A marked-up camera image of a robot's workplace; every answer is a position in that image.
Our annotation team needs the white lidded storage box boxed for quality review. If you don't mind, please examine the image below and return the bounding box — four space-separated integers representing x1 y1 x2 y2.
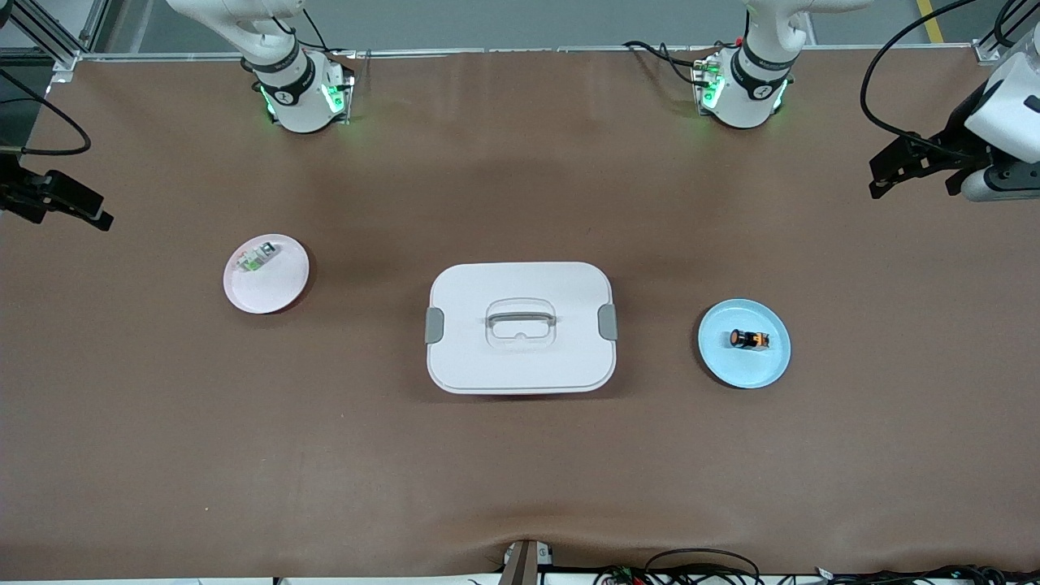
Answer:
426 261 618 396

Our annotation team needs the black looped cable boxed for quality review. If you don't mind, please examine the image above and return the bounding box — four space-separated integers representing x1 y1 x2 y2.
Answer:
644 548 762 585

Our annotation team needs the black cable bundle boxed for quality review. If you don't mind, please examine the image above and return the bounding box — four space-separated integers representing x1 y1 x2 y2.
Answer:
764 563 1040 585

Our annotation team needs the grey box lid handle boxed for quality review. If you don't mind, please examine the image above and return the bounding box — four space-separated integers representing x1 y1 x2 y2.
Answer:
485 310 558 329

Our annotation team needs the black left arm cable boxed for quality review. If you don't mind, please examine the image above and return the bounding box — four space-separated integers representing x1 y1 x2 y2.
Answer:
860 0 1040 159

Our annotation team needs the pink round plate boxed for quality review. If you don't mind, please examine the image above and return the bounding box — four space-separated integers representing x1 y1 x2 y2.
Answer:
223 234 310 314

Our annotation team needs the green and white switch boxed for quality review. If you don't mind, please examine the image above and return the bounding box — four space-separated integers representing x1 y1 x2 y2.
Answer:
236 240 277 271

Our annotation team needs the black cable at arm base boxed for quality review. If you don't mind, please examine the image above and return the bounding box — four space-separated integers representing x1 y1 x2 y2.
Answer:
623 40 717 87

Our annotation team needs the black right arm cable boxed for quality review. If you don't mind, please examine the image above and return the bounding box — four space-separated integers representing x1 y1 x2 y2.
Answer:
0 67 92 157

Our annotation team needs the blue round plate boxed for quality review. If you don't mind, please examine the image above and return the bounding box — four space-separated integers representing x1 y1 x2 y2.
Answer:
698 299 791 389

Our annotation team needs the aluminium frame profile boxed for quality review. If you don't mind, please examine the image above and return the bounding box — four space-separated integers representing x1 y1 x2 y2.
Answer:
0 0 111 72
973 0 1040 66

